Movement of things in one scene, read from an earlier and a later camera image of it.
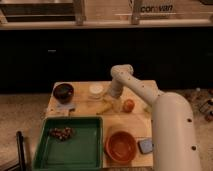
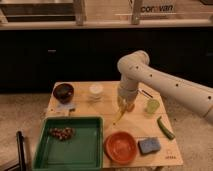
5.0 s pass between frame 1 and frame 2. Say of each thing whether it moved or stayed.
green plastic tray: stayed
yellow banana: moved
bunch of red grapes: stayed
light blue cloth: stayed
